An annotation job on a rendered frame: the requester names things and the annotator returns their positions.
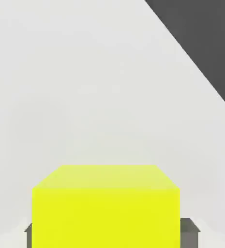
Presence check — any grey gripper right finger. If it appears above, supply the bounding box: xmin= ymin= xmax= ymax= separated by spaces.
xmin=180 ymin=217 xmax=225 ymax=248

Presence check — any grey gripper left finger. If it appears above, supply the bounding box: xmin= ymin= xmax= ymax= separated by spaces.
xmin=0 ymin=216 xmax=33 ymax=248

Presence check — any small yellow cube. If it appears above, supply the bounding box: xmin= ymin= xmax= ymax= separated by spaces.
xmin=31 ymin=164 xmax=181 ymax=248

